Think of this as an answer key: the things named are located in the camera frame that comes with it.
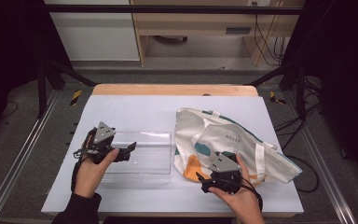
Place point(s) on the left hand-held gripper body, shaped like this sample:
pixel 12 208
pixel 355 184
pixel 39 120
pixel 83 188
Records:
pixel 104 134

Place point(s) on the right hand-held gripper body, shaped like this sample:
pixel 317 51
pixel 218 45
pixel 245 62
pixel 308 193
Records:
pixel 223 169

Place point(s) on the clear plastic tray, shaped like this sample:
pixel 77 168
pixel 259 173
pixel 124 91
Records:
pixel 146 155

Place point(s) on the white patterned tote bag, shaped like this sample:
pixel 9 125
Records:
pixel 230 137

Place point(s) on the person's right hand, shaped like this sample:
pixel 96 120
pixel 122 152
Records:
pixel 242 202

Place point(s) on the person's left hand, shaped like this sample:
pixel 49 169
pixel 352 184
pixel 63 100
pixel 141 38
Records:
pixel 90 174

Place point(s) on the white table mat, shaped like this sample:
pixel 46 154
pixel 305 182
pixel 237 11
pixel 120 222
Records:
pixel 143 112

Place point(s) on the yellow black tape piece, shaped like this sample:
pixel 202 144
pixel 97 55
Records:
pixel 275 98
pixel 75 97

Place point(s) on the wooden table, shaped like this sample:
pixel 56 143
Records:
pixel 167 89

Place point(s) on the black metal stand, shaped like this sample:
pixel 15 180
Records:
pixel 300 90
pixel 42 90

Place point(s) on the white cabinet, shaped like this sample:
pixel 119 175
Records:
pixel 96 34

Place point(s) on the black curtain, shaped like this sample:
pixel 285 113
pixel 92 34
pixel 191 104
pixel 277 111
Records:
pixel 9 46
pixel 348 77

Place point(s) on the black horizontal bar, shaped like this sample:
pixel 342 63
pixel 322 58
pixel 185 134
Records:
pixel 167 9

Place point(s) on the light wooden desk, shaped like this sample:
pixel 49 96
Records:
pixel 199 21

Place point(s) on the aluminium rail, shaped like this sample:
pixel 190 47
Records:
pixel 323 168
pixel 15 158

